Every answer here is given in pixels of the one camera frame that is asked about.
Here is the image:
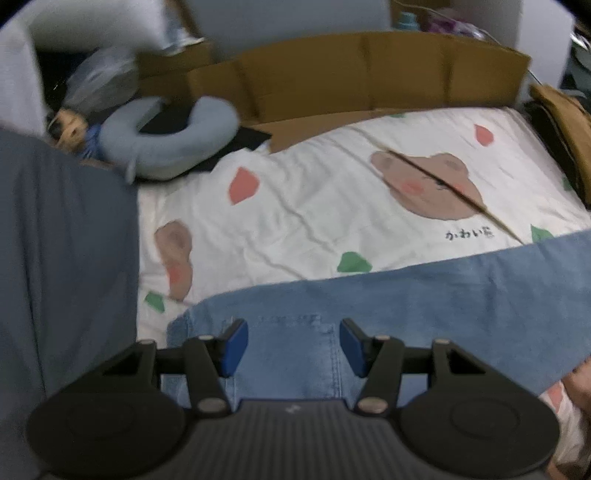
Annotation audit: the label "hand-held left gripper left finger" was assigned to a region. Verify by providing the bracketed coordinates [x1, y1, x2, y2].
[104, 318, 249, 415]

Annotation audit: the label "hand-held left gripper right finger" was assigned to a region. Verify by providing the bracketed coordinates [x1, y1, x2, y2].
[339, 318, 490, 415]

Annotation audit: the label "blue denim jeans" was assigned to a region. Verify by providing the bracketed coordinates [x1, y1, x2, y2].
[166, 230, 591, 411]

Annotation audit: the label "bear printed cream blanket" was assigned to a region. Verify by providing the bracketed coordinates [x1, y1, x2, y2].
[136, 106, 591, 467]

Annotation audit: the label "slate grey pillow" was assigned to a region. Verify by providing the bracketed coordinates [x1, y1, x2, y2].
[0, 129, 141, 480]

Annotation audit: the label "grey neck pillow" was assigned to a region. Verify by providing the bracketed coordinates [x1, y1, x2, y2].
[99, 96, 241, 183]

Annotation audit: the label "teddy bear plush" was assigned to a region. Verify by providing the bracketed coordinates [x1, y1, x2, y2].
[46, 108, 100, 160]

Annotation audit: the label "brown cardboard sheet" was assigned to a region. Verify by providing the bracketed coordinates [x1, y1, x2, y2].
[187, 31, 532, 153]

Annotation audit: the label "black lace cloth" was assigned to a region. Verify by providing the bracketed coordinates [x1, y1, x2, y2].
[524, 102, 587, 199]

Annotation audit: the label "brown cardboard box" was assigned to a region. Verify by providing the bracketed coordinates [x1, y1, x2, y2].
[139, 0, 218, 93]

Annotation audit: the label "clear plastic bag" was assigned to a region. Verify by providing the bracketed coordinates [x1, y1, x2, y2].
[65, 46, 139, 112]

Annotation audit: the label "mustard folded cloth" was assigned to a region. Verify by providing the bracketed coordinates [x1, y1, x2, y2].
[529, 83, 591, 204]

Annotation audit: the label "grey refrigerator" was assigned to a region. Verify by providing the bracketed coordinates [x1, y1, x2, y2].
[182, 0, 393, 61]

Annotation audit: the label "purple printed packet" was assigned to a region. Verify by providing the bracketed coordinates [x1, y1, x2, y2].
[427, 7, 490, 40]

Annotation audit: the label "white pillow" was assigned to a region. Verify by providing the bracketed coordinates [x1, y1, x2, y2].
[28, 0, 169, 51]

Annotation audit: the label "thin brown cable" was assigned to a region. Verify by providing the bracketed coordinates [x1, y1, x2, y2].
[385, 150, 525, 243]

